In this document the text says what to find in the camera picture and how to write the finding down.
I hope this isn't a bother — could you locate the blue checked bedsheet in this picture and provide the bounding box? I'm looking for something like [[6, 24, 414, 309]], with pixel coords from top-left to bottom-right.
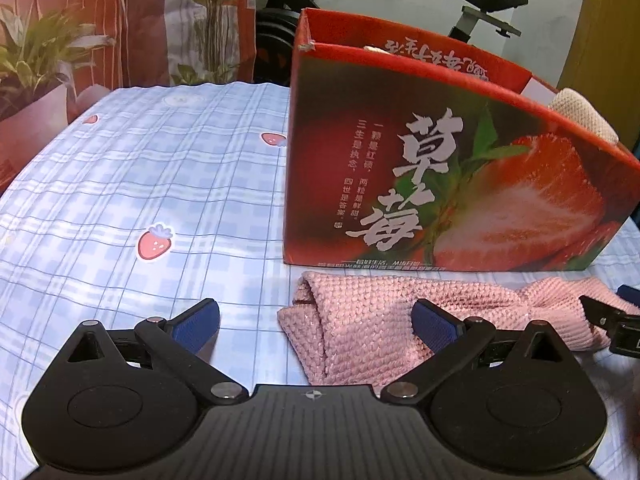
[[0, 81, 640, 480]]

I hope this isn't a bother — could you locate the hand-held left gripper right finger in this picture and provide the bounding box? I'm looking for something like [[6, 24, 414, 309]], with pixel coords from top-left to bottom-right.
[[382, 299, 581, 407]]

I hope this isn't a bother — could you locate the yellow wooden door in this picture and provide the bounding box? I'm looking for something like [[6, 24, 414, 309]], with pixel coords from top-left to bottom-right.
[[555, 0, 640, 146]]

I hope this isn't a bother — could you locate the pink knitted cloth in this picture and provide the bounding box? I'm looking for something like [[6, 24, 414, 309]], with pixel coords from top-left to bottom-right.
[[276, 270, 623, 383]]

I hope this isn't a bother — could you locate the printed backdrop cloth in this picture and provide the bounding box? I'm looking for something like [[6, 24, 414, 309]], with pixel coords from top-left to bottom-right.
[[0, 0, 261, 191]]

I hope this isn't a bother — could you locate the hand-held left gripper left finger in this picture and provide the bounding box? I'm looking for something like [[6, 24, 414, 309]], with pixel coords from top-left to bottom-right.
[[50, 298, 249, 407]]

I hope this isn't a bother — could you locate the cream knitted cloth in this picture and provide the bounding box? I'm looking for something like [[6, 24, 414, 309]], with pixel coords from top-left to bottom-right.
[[545, 87, 621, 146]]

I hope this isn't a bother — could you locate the red strawberry print box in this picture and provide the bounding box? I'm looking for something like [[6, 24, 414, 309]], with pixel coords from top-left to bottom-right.
[[282, 7, 640, 273]]

